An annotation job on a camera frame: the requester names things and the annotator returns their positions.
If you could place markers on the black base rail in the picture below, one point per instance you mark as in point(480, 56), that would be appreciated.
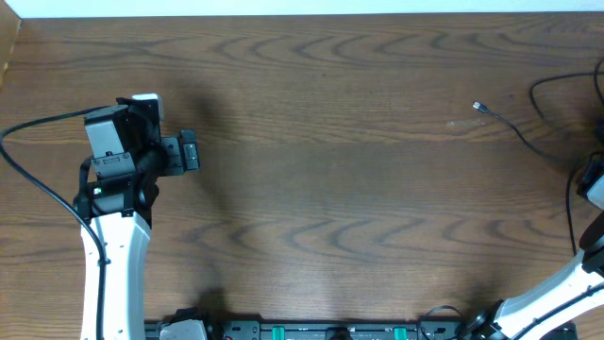
point(194, 324)

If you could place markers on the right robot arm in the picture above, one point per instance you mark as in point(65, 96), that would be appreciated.
point(574, 290)

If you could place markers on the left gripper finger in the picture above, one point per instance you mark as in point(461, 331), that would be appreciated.
point(191, 159)
point(187, 136)

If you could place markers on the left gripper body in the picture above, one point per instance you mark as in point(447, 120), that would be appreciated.
point(187, 151)

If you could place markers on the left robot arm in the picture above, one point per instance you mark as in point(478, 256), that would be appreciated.
point(117, 189)

